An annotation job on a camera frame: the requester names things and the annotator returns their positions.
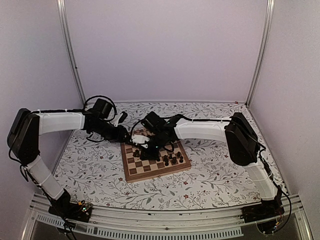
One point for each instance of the floral patterned table mat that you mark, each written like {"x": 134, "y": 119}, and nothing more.
{"x": 93, "y": 171}

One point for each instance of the front aluminium slotted rail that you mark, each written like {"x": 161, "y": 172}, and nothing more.
{"x": 107, "y": 223}

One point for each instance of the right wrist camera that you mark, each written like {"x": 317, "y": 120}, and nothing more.
{"x": 137, "y": 139}

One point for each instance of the right aluminium frame post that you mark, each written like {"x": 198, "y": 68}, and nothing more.
{"x": 262, "y": 50}

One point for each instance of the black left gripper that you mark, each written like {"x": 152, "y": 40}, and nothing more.
{"x": 119, "y": 137}

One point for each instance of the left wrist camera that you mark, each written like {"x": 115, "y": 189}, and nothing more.
{"x": 119, "y": 118}

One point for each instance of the wooden chess board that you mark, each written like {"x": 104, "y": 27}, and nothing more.
{"x": 136, "y": 170}

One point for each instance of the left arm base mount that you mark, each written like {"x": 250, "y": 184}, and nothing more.
{"x": 79, "y": 211}

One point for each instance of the row of white chess pieces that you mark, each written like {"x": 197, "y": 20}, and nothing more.
{"x": 141, "y": 131}

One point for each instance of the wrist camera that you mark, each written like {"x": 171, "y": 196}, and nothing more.
{"x": 137, "y": 139}
{"x": 119, "y": 118}

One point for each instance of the left aluminium frame post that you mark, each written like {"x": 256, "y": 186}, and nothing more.
{"x": 62, "y": 12}

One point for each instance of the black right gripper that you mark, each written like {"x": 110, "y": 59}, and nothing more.
{"x": 150, "y": 156}

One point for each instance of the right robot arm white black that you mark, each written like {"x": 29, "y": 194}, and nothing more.
{"x": 243, "y": 146}

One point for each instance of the aluminium frame post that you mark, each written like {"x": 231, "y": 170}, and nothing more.
{"x": 262, "y": 50}
{"x": 62, "y": 12}

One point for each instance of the dark chess piece corner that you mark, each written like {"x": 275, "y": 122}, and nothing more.
{"x": 180, "y": 157}

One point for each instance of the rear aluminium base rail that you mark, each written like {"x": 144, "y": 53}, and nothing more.
{"x": 179, "y": 101}

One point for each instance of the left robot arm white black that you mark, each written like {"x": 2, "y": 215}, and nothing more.
{"x": 23, "y": 143}

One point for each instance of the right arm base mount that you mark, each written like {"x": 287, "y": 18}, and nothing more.
{"x": 270, "y": 212}

